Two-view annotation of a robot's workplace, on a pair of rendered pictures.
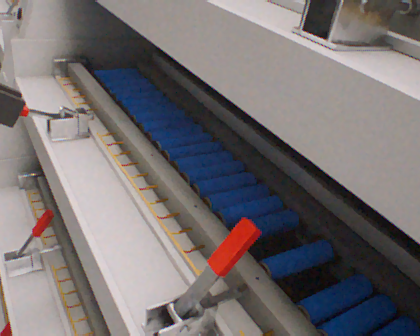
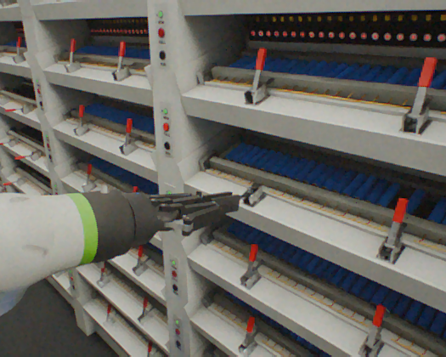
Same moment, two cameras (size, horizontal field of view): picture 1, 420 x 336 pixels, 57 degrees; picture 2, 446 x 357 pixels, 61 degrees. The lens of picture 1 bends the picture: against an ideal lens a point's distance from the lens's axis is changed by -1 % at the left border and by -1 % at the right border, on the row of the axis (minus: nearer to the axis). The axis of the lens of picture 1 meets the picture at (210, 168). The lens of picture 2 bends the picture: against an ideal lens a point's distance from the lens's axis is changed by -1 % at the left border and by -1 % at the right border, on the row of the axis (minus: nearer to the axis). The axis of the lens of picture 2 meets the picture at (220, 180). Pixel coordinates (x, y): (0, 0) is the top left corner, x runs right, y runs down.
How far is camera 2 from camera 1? 39 cm
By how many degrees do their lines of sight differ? 3
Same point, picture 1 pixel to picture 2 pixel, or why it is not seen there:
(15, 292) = (260, 294)
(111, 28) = (217, 127)
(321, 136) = (427, 163)
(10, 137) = not seen: hidden behind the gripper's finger
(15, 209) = (215, 257)
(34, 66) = (190, 171)
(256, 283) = (408, 220)
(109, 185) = (302, 213)
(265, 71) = (393, 148)
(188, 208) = (354, 205)
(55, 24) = (193, 142)
